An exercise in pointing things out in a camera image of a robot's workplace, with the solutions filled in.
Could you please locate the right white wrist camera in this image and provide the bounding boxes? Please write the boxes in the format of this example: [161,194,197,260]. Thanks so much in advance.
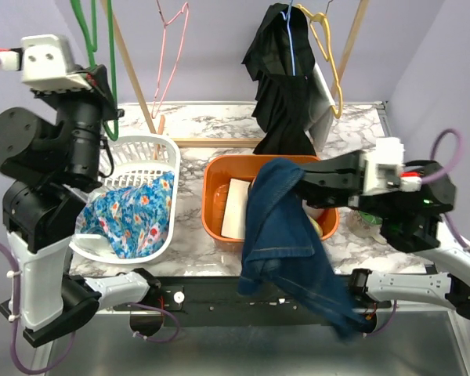
[361,137,421,196]

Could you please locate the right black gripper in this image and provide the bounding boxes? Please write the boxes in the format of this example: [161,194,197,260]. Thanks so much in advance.
[265,147,398,219]

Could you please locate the wooden clothes rack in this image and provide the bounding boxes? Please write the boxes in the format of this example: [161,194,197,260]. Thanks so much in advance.
[100,0,369,148]

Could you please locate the white square plate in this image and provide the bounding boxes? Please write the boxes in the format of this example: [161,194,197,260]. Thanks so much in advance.
[221,179,251,240]

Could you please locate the yellow cup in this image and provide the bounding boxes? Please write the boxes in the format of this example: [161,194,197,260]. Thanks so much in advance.
[309,216,323,239]

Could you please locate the floral blue skirt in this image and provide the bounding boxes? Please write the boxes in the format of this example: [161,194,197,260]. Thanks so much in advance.
[80,172,175,259]

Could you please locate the dark blue denim skirt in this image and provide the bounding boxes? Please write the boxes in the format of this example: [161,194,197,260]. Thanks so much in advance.
[238,158,375,339]

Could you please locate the pink wire hanger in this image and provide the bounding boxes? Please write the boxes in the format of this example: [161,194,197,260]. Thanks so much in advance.
[150,1,190,119]

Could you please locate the green bowl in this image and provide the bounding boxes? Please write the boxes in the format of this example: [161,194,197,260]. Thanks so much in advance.
[357,211,382,227]

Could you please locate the grey white garment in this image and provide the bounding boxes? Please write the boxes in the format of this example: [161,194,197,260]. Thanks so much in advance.
[305,63,335,151]

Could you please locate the orange plastic tub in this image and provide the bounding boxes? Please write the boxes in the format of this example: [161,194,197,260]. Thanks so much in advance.
[202,154,340,259]

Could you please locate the white laundry basket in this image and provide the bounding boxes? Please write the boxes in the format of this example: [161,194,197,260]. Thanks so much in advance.
[70,135,180,265]

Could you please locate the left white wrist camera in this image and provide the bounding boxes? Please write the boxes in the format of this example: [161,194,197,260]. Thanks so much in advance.
[0,34,92,95]

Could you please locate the white floral mug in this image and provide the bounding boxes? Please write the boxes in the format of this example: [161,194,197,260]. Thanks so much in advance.
[346,210,387,245]

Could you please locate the black garment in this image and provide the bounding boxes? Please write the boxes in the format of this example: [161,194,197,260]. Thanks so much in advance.
[242,3,316,156]

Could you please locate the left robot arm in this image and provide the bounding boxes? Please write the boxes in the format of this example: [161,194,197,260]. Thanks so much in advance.
[0,65,161,347]

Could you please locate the yellow hanger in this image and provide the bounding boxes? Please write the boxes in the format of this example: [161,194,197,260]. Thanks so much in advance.
[296,4,343,119]

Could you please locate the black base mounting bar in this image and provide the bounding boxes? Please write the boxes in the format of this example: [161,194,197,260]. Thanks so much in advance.
[112,273,392,328]

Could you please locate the light blue hanger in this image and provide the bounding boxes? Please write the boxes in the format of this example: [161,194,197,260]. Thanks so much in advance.
[280,0,296,77]

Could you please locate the green hanger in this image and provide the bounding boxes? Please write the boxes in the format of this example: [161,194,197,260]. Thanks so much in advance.
[69,0,121,141]

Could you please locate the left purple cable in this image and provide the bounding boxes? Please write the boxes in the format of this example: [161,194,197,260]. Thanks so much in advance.
[0,54,181,374]

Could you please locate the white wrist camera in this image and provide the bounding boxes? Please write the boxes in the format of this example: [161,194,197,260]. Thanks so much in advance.
[361,137,421,196]
[0,34,92,95]

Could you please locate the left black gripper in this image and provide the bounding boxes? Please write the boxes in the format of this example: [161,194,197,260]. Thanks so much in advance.
[30,62,125,184]

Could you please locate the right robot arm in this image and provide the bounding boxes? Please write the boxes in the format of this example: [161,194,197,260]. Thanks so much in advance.
[296,150,470,320]

